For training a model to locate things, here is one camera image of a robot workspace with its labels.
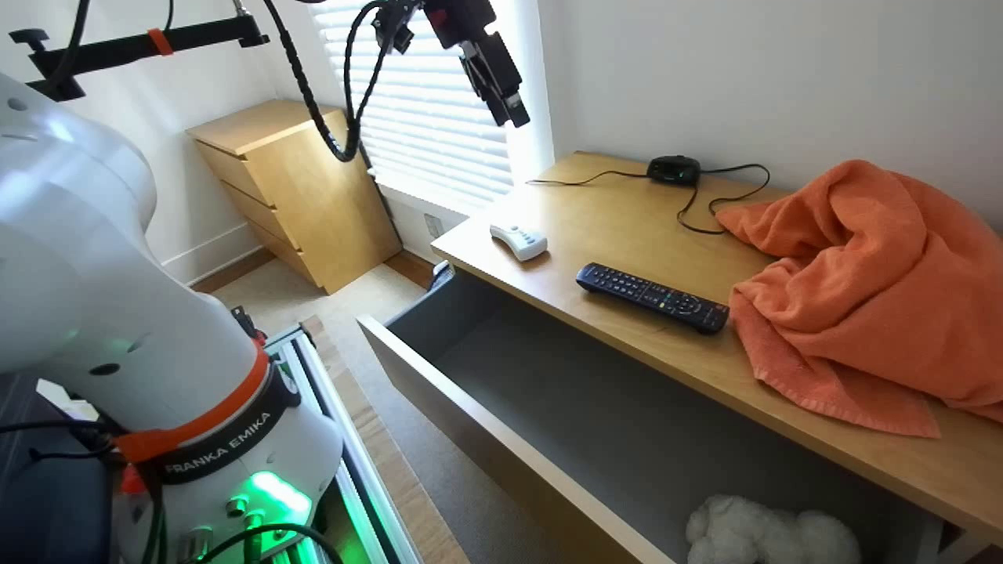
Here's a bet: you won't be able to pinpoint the black TV remote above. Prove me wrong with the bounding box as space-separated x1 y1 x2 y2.
572 259 734 337

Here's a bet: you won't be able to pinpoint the black mounting bar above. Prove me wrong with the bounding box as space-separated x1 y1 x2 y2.
8 9 273 102

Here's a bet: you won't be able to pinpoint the orange towel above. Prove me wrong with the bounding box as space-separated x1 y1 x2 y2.
711 157 1003 442

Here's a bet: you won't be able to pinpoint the white window blinds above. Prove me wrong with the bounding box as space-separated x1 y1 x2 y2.
310 0 523 215

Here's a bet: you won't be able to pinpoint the dark equipment box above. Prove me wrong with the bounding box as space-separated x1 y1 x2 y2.
0 373 119 564

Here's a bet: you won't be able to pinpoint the open grey-lined drawer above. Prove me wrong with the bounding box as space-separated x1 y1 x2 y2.
358 264 944 564

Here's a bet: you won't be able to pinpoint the black round puck device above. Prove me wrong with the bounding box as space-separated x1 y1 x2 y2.
646 152 702 191

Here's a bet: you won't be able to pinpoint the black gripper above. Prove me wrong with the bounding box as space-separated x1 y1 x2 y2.
424 0 534 131

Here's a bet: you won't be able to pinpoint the small white remote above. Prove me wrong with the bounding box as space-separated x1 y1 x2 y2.
485 218 553 264

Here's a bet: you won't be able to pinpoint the white plush toy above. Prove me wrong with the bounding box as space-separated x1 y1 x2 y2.
683 492 866 564

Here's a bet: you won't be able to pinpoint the black base cable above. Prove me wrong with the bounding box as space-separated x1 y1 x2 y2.
191 518 349 564

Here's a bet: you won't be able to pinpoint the light wood dresser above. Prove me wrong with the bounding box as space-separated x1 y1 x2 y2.
429 150 1003 564

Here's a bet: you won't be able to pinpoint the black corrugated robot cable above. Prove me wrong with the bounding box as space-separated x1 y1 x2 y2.
259 0 396 165

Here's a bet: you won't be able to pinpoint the aluminium robot stand frame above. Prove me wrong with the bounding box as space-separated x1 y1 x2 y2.
262 322 419 564

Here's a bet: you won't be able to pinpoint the thin black device cable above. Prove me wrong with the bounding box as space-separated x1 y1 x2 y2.
531 157 776 239

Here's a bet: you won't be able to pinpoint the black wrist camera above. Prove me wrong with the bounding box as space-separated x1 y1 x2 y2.
370 0 424 55

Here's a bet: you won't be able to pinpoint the small wooden drawer chest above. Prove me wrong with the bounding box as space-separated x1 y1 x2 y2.
189 96 403 296

